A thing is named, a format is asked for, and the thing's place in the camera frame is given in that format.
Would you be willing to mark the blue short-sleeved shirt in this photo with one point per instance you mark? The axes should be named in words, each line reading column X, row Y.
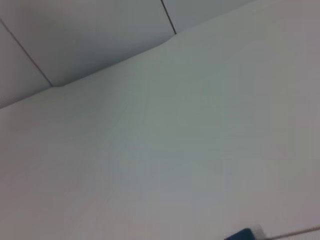
column 243, row 235

